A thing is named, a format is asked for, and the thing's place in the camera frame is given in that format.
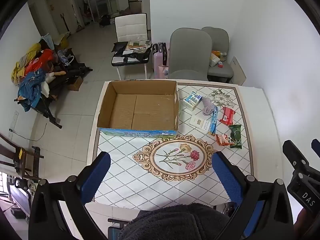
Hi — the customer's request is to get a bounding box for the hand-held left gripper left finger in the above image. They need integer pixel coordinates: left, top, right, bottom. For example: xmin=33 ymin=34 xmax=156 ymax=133
xmin=29 ymin=151 xmax=112 ymax=240

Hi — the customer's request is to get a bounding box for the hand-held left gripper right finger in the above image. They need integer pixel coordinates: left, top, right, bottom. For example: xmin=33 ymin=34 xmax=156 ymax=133
xmin=211 ymin=151 xmax=294 ymax=240

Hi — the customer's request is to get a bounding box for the orange snack packet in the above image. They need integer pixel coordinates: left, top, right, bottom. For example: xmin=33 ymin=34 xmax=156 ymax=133
xmin=215 ymin=133 xmax=235 ymax=146

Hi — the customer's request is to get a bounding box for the green wet wipes packet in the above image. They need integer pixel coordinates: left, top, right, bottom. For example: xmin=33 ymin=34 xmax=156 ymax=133
xmin=229 ymin=124 xmax=243 ymax=148

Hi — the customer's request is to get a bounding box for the long blue packet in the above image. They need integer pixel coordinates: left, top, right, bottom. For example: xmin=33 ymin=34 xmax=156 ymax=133
xmin=208 ymin=106 xmax=218 ymax=136

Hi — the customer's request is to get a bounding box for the red snack packet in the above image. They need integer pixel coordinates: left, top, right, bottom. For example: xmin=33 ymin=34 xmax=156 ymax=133
xmin=219 ymin=107 xmax=236 ymax=125

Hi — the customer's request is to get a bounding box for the purple sock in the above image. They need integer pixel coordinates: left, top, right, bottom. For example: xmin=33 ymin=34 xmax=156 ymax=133
xmin=201 ymin=97 xmax=215 ymax=116

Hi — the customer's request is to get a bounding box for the blue and white tissue pack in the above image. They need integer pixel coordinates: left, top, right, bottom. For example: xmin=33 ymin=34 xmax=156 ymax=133
xmin=182 ymin=92 xmax=203 ymax=111

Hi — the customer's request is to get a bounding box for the dark fleece clothing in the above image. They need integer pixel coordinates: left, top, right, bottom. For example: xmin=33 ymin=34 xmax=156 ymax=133
xmin=117 ymin=204 xmax=233 ymax=240

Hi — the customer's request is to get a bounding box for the dark wooden chair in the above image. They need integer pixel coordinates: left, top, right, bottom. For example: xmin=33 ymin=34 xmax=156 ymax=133
xmin=0 ymin=132 xmax=44 ymax=180

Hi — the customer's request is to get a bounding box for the small brown cardboard box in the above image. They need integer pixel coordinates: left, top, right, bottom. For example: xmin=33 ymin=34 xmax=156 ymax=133
xmin=67 ymin=76 xmax=83 ymax=91

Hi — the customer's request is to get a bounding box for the white board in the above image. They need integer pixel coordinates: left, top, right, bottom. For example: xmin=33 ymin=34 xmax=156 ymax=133
xmin=230 ymin=56 xmax=248 ymax=86

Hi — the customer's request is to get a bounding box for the pile of colourful clothes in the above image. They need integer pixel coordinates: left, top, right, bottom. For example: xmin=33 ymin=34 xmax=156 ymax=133
xmin=11 ymin=32 xmax=73 ymax=112

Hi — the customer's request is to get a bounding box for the white and yellow package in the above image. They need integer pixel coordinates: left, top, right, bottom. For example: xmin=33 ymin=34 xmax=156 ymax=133
xmin=209 ymin=50 xmax=227 ymax=67

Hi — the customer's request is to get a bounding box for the pink paper bag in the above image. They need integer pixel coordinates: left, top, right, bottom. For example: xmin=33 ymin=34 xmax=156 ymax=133
xmin=157 ymin=65 xmax=170 ymax=79

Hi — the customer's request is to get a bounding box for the grey upholstered chair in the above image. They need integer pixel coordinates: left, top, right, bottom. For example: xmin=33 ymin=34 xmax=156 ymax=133
xmin=201 ymin=27 xmax=234 ymax=83
xmin=169 ymin=28 xmax=213 ymax=81

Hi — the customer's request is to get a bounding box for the black folder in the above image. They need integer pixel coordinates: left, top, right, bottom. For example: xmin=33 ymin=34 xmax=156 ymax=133
xmin=113 ymin=42 xmax=129 ymax=53

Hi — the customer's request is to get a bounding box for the pink suitcase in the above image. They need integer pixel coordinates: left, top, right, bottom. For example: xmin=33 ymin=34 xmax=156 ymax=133
xmin=152 ymin=42 xmax=170 ymax=78

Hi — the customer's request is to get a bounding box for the stack of papers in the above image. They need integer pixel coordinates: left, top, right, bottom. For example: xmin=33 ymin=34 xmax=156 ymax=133
xmin=126 ymin=39 xmax=152 ymax=53

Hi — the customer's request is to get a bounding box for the upright mop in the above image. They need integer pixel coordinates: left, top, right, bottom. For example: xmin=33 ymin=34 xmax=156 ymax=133
xmin=74 ymin=5 xmax=84 ymax=32

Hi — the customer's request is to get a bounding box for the white padded chair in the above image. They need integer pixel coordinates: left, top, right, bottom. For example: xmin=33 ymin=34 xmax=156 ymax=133
xmin=111 ymin=13 xmax=152 ymax=80

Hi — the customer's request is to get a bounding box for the black floor bag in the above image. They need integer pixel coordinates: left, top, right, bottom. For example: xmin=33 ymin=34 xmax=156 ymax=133
xmin=99 ymin=14 xmax=112 ymax=28

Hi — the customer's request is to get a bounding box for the black floor cable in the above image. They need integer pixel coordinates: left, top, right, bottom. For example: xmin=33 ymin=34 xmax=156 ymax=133
xmin=9 ymin=122 xmax=48 ymax=141

